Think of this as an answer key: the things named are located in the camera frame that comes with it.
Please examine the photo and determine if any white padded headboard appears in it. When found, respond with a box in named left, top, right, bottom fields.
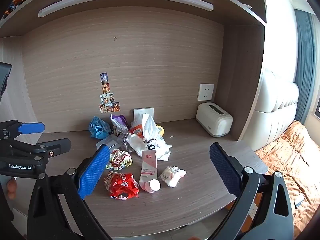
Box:
left=250, top=67, right=300, bottom=152

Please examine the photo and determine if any colourful crumpled wrapper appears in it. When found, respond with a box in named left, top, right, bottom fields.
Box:
left=105, top=149, right=132, bottom=171

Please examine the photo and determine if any blue plastic bag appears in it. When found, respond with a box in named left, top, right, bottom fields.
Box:
left=89, top=116, right=112, bottom=140

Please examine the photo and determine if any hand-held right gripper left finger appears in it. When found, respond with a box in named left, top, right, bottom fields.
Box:
left=27, top=144, right=113, bottom=240

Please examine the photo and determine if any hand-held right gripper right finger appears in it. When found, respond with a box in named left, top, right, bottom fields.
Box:
left=207, top=142, right=294, bottom=240

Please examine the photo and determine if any white blank wall plate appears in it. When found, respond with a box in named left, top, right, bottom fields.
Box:
left=133, top=107, right=154, bottom=123

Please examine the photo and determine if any pink milk carton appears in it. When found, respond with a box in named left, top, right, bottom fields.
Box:
left=139, top=150, right=161, bottom=193

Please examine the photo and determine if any crumpled white wrapper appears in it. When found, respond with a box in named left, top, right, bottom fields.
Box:
left=158, top=166, right=187, bottom=188

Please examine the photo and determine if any white wall socket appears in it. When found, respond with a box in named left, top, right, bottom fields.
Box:
left=197, top=83, right=215, bottom=102

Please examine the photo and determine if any purple snack bag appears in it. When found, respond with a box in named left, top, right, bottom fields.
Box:
left=110, top=114, right=130, bottom=134

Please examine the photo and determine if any silver foil wrapper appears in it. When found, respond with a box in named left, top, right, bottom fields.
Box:
left=96, top=132, right=133, bottom=153

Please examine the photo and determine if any red snack wrapper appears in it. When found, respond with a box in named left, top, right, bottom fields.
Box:
left=104, top=171, right=140, bottom=200

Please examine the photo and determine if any strip of cartoon stickers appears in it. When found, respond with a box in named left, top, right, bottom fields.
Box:
left=99, top=72, right=120, bottom=113

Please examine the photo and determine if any grey curtain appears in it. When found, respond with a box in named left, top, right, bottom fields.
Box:
left=294, top=9, right=320, bottom=125

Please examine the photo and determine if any white desktop appliance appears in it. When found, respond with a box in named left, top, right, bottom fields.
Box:
left=196, top=102, right=233, bottom=137

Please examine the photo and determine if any person's left hand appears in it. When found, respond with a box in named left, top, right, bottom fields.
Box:
left=6, top=177, right=18, bottom=200

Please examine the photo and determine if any orange bedsheet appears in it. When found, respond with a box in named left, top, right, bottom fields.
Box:
left=255, top=120, right=320, bottom=239

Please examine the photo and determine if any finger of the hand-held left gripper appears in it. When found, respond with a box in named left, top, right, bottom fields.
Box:
left=10, top=138, right=72, bottom=161
left=0, top=120, right=45, bottom=141

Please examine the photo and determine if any white plastic bag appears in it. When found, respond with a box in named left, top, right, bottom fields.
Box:
left=126, top=114, right=173, bottom=162

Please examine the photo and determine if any orange packet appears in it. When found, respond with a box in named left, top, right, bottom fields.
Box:
left=129, top=120, right=144, bottom=138

